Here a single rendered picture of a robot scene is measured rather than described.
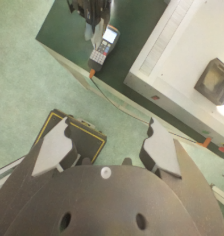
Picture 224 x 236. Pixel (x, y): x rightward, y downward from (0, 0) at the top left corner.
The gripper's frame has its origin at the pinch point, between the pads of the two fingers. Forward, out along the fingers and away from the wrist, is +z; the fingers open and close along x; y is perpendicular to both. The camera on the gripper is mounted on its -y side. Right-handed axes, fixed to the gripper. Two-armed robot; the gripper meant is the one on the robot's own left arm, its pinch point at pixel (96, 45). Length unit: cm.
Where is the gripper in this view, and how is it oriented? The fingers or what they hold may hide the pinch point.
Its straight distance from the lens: 41.4
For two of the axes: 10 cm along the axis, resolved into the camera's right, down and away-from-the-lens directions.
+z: -1.7, 1.5, 9.7
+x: 8.9, 4.4, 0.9
